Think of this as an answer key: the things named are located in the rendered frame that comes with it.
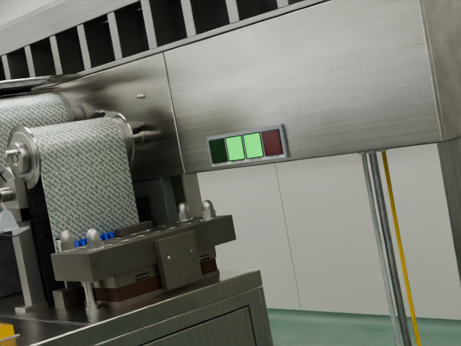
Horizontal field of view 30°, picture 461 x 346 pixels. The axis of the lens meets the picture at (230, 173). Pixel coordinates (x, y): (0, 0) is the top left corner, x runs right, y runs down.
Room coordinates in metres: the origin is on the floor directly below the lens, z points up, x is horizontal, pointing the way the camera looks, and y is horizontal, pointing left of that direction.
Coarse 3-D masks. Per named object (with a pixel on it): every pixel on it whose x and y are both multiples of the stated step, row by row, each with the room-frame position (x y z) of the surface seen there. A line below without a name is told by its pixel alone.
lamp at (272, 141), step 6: (264, 132) 1.84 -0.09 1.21; (270, 132) 1.82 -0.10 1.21; (276, 132) 1.81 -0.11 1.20; (264, 138) 1.84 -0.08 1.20; (270, 138) 1.83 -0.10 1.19; (276, 138) 1.81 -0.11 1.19; (264, 144) 1.84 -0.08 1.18; (270, 144) 1.83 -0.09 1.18; (276, 144) 1.82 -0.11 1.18; (270, 150) 1.83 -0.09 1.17; (276, 150) 1.82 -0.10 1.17
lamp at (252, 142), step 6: (246, 138) 1.88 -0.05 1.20; (252, 138) 1.87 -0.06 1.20; (258, 138) 1.86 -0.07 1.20; (246, 144) 1.89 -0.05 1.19; (252, 144) 1.87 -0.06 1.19; (258, 144) 1.86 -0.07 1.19; (246, 150) 1.89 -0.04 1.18; (252, 150) 1.87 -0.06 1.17; (258, 150) 1.86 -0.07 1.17; (252, 156) 1.88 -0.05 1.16; (258, 156) 1.86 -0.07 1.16
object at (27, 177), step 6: (120, 126) 2.10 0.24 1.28; (18, 132) 1.97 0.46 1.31; (126, 132) 2.10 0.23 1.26; (12, 138) 2.00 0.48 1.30; (18, 138) 1.98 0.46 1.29; (24, 138) 1.95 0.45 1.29; (126, 138) 2.10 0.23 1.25; (30, 144) 1.94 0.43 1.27; (126, 144) 2.10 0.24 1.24; (30, 150) 1.94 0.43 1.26; (126, 150) 2.10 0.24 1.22; (30, 156) 1.94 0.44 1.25; (30, 168) 1.95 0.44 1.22; (24, 174) 1.98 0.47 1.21; (30, 174) 1.96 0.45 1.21; (24, 180) 1.98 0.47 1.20; (30, 180) 1.96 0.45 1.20
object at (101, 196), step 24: (72, 168) 1.98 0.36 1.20; (96, 168) 2.03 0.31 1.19; (120, 168) 2.07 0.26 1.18; (48, 192) 1.94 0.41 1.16; (72, 192) 1.98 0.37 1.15; (96, 192) 2.02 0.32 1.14; (120, 192) 2.06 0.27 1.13; (72, 216) 1.97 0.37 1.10; (96, 216) 2.01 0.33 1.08; (120, 216) 2.05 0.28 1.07
